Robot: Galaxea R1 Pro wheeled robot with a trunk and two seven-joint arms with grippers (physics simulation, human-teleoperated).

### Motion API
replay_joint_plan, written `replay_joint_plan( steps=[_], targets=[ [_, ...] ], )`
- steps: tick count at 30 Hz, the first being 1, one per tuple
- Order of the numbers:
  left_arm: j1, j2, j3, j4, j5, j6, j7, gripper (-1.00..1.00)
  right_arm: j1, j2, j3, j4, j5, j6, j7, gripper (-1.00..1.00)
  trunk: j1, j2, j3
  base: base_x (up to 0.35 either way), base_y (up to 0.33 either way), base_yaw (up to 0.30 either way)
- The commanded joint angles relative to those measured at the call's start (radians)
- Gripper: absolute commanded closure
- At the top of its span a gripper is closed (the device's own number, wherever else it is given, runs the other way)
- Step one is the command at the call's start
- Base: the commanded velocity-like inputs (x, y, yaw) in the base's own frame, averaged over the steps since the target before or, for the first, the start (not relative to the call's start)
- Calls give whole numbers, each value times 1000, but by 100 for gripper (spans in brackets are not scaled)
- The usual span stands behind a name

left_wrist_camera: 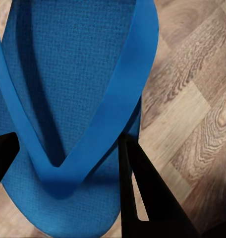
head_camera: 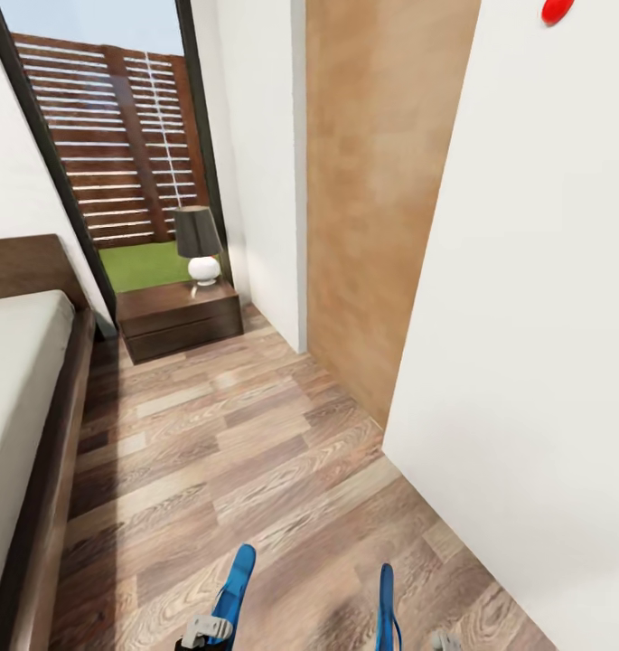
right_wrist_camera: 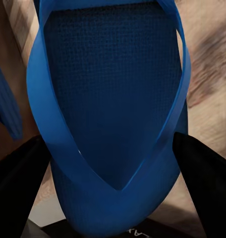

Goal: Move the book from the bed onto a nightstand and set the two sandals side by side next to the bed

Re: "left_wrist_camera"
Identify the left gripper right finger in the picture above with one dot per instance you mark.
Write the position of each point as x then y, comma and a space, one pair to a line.
167, 219

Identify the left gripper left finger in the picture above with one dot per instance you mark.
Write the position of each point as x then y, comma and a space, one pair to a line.
9, 148

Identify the sandal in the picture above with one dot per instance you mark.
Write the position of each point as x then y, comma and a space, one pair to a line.
72, 73

